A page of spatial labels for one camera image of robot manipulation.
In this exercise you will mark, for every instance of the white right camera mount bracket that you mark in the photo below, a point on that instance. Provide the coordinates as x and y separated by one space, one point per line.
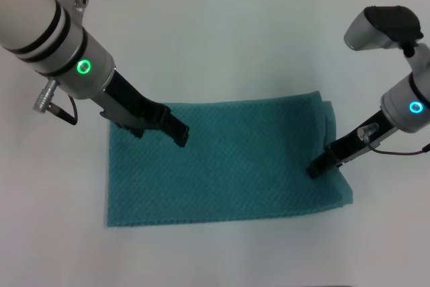
420 62

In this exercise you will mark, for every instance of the teal waffle-weave towel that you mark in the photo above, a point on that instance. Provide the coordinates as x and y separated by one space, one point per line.
235 166

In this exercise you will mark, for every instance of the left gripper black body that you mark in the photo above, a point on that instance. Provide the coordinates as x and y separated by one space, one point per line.
134 105

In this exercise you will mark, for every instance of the grey and black right wrist camera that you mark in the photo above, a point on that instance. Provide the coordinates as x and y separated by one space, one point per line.
369 31

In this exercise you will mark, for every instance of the white and silver left robot arm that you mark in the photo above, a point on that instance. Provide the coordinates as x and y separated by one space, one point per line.
30 14

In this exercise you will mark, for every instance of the silver left camera mount bracket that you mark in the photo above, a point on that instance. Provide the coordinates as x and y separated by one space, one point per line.
80 3

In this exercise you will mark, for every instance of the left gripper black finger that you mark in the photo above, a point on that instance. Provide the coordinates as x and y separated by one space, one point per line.
134 131
178 130

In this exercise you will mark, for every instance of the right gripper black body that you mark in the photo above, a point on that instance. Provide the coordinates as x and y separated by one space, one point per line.
356 146

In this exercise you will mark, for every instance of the white and silver right robot arm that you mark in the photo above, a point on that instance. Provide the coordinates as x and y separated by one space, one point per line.
403 105

